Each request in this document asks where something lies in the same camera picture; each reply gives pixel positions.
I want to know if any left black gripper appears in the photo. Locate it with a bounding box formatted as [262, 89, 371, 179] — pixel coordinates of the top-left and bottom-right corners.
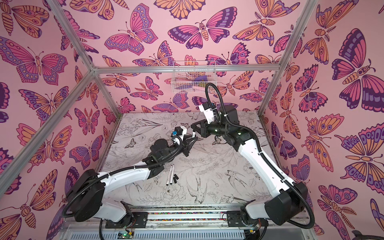
[158, 134, 196, 167]

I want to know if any white pen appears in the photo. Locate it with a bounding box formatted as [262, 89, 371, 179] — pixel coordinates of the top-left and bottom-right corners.
[166, 165, 173, 186]
[170, 165, 175, 185]

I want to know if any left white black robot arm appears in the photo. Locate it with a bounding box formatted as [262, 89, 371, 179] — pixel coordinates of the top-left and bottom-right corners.
[62, 127, 198, 223]

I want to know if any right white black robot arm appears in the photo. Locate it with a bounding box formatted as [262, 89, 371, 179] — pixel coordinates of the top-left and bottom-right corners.
[192, 83, 315, 229]

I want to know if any green circuit board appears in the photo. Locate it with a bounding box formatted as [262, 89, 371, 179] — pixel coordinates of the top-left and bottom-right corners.
[118, 231, 134, 240]

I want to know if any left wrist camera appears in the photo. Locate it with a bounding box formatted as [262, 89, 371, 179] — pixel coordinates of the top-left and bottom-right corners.
[172, 126, 187, 140]

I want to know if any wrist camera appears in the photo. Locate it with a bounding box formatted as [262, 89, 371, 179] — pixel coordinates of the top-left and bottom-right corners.
[172, 126, 187, 140]
[199, 102, 221, 124]

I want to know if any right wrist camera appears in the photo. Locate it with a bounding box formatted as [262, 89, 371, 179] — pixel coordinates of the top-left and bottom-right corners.
[199, 102, 221, 124]

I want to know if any white wire basket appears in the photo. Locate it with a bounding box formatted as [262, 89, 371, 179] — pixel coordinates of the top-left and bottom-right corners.
[170, 60, 218, 94]

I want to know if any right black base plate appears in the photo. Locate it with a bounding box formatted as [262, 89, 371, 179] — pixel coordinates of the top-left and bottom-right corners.
[225, 211, 269, 228]

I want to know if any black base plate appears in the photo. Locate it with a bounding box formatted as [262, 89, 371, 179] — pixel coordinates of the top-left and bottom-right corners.
[105, 212, 149, 229]
[225, 211, 269, 228]

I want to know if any white slotted cable duct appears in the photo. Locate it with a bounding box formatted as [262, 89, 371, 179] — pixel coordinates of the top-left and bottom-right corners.
[68, 229, 246, 240]

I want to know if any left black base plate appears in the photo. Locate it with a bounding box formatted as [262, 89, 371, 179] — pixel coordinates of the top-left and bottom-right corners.
[105, 212, 149, 229]

